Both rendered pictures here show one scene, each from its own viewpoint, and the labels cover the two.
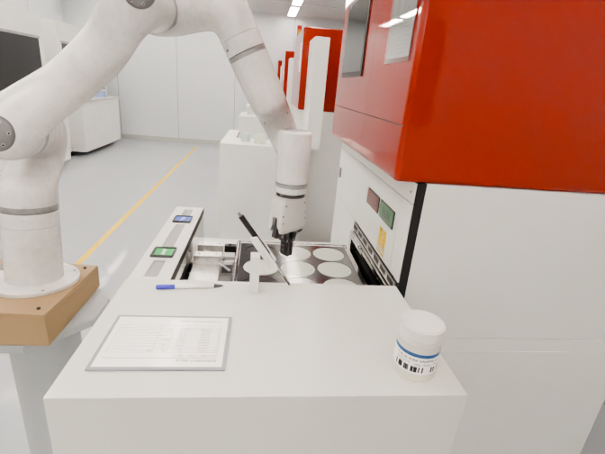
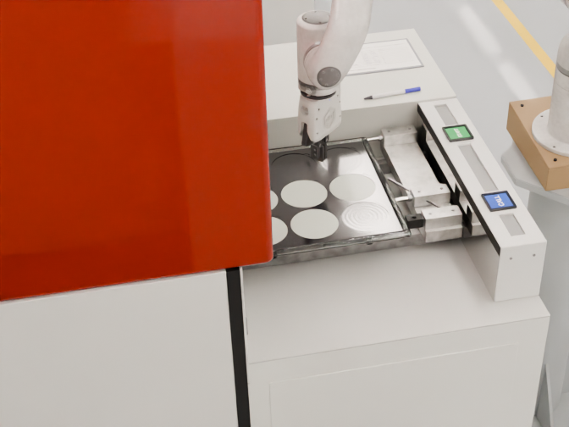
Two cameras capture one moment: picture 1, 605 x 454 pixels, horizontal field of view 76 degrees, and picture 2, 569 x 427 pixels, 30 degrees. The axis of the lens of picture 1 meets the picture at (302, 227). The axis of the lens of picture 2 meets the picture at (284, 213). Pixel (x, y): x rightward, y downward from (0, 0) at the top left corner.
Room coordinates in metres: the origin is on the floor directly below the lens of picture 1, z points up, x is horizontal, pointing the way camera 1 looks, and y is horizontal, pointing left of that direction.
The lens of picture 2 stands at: (2.87, -0.12, 2.25)
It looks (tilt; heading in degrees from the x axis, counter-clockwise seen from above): 37 degrees down; 178
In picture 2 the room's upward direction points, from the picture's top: 2 degrees counter-clockwise
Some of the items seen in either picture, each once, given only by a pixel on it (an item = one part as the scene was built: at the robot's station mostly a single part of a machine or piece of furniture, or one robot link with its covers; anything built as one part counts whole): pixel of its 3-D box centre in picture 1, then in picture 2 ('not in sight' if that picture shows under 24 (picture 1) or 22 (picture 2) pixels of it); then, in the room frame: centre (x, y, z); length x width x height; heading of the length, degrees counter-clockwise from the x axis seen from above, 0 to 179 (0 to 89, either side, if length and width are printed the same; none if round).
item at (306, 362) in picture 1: (266, 358); (310, 101); (0.62, 0.05, 0.89); 0.62 x 0.35 x 0.14; 97
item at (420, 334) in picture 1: (418, 345); not in sight; (0.54, -0.21, 1.01); 0.07 x 0.07 x 0.10
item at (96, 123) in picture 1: (70, 89); not in sight; (7.02, 4.25, 1.00); 1.80 x 1.08 x 2.00; 7
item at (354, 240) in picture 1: (366, 269); not in sight; (1.06, -0.20, 0.89); 0.44 x 0.02 x 0.10; 7
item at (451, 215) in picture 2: (211, 247); (441, 217); (1.12, 0.28, 0.89); 0.08 x 0.03 x 0.03; 97
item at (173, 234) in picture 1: (174, 257); (474, 192); (1.03, 0.37, 0.89); 0.55 x 0.09 x 0.14; 7
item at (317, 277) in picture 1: (297, 268); (303, 194); (1.02, 0.00, 0.90); 0.34 x 0.34 x 0.01; 7
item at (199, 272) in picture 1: (204, 278); (418, 185); (0.96, 0.26, 0.87); 0.36 x 0.08 x 0.03; 7
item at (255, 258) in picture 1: (262, 262); not in sight; (0.76, 0.08, 1.03); 0.06 x 0.04 x 0.13; 97
